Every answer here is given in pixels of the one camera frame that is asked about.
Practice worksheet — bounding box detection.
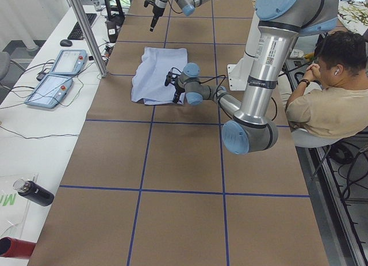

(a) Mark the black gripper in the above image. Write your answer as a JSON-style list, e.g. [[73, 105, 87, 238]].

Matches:
[[164, 71, 185, 104], [144, 0, 164, 32]]

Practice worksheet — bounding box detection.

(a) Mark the blue striped button shirt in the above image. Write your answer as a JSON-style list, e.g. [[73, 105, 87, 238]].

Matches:
[[131, 47, 187, 105]]

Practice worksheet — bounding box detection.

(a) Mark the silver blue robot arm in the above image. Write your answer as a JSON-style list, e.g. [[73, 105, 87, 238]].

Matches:
[[164, 0, 339, 154], [144, 0, 210, 32]]

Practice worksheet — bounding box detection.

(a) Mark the person's left hand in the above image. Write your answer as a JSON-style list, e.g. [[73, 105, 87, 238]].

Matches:
[[302, 63, 321, 82]]

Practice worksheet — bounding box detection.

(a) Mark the black box with white label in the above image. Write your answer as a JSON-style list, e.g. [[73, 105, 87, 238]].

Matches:
[[105, 20, 121, 43]]

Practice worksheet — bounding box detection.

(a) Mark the black keyboard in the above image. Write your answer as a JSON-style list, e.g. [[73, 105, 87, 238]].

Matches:
[[67, 12, 98, 41]]

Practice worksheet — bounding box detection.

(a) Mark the brown paper table cover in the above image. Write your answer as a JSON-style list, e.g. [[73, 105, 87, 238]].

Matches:
[[29, 0, 328, 265]]

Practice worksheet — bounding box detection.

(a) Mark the black computer mouse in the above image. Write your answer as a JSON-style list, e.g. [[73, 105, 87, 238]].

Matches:
[[59, 39, 73, 47]]

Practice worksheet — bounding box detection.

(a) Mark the grey teach pendant with red button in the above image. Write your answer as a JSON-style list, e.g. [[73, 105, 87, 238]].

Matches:
[[24, 74, 73, 109]]

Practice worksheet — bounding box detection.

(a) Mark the white round chair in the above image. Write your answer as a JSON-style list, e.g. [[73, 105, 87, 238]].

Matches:
[[291, 128, 341, 148]]

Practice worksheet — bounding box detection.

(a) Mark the seated person in beige shirt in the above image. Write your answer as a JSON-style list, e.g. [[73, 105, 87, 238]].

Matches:
[[278, 31, 367, 139]]

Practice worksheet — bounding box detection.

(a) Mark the black steel-capped water bottle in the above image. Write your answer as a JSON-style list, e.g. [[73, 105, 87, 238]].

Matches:
[[13, 179, 54, 207]]

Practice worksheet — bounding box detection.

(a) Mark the clear bag with green print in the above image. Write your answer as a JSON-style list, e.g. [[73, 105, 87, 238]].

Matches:
[[0, 173, 38, 238]]

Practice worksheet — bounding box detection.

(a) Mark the red cylinder tube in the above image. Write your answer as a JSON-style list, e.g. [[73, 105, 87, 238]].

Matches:
[[1, 237, 36, 259]]

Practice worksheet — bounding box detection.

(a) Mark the aluminium profile post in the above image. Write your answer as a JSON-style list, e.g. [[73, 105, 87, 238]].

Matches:
[[69, 0, 107, 78]]

